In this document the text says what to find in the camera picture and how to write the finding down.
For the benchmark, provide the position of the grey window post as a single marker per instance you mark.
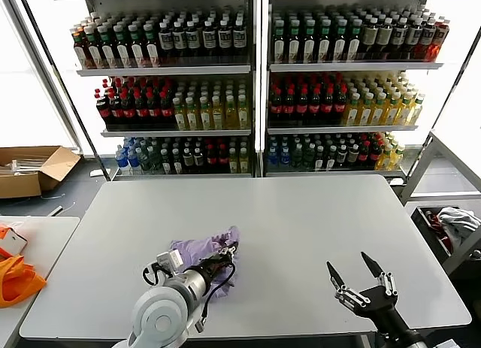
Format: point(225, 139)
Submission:
point(50, 88)

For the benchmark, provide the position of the red garment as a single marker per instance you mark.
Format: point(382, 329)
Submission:
point(436, 222)

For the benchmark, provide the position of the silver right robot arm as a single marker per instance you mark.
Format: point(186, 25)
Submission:
point(409, 340)

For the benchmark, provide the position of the small white plastic strip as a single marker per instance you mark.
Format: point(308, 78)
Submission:
point(56, 210)

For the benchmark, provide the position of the blue label water bottle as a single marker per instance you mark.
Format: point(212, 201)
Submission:
point(273, 158)
point(134, 162)
point(120, 162)
point(285, 158)

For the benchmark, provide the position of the small cola bottle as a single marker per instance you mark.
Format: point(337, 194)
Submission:
point(222, 160)
point(374, 152)
point(363, 154)
point(211, 160)

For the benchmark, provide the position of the black slanted pole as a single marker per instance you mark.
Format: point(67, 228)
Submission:
point(67, 89)

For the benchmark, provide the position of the green tinted water bottle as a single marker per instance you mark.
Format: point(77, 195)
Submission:
point(145, 162)
point(297, 156)
point(155, 160)
point(309, 156)

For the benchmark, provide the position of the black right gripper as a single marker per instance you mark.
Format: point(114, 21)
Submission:
point(381, 310)

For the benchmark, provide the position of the small dark drink bottle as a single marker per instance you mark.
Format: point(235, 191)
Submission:
point(177, 161)
point(331, 158)
point(342, 154)
point(166, 162)
point(188, 160)
point(353, 154)
point(319, 158)
point(199, 160)

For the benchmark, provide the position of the small yellow drink bottle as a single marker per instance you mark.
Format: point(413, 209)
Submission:
point(397, 156)
point(244, 162)
point(233, 162)
point(384, 160)

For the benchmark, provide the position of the brown cardboard box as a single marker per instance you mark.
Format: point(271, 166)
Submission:
point(22, 184)

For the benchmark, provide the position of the orange fabric bag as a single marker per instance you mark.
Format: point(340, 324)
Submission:
point(19, 284)

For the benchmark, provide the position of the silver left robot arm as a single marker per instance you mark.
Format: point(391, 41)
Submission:
point(161, 318)

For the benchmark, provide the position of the orange tea bottle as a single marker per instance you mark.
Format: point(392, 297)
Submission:
point(79, 53)

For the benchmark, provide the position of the white foam strips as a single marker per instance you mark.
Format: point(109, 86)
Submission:
point(26, 164)

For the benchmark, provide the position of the black plastic crate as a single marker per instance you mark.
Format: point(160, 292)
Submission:
point(422, 227)

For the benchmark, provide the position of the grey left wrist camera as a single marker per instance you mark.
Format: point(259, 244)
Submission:
point(171, 259)

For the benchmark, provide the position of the cola bottle red cap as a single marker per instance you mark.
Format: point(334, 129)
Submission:
point(301, 107)
point(167, 111)
point(340, 107)
point(154, 111)
point(328, 107)
point(141, 111)
point(289, 107)
point(128, 111)
point(315, 107)
point(102, 113)
point(276, 107)
point(115, 113)

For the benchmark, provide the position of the grey metal cart frame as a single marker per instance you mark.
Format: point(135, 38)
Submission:
point(417, 167)

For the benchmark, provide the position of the dark drink bottle white label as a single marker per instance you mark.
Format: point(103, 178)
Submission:
point(179, 40)
point(414, 34)
point(192, 39)
point(239, 38)
point(399, 34)
point(209, 38)
point(165, 40)
point(224, 38)
point(428, 34)

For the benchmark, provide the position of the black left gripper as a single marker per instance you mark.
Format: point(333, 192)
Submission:
point(216, 267)

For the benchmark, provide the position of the white grey garment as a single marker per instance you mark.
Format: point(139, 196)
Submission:
point(456, 222)

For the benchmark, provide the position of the yellow juice bottle green label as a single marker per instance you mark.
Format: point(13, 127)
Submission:
point(180, 117)
point(243, 117)
point(417, 111)
point(192, 117)
point(405, 113)
point(205, 117)
point(366, 113)
point(393, 113)
point(380, 113)
point(218, 117)
point(353, 113)
point(231, 117)

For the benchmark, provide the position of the small white box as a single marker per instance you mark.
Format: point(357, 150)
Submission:
point(13, 242)

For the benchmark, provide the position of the red drink bottle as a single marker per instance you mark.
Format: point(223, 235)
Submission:
point(440, 43)

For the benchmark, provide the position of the white pole foot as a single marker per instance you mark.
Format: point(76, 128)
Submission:
point(99, 173)

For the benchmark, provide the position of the green label tea bottle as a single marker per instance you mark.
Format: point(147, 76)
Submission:
point(294, 43)
point(153, 49)
point(354, 43)
point(107, 51)
point(279, 43)
point(137, 49)
point(340, 43)
point(325, 43)
point(93, 51)
point(122, 49)
point(309, 43)

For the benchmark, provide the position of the purple t-shirt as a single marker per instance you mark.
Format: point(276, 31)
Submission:
point(195, 246)

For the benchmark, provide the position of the dark bottle beige label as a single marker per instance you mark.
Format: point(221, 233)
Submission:
point(370, 34)
point(384, 34)

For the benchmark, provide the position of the grey metal shelf unit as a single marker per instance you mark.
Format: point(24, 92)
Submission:
point(169, 70)
point(357, 67)

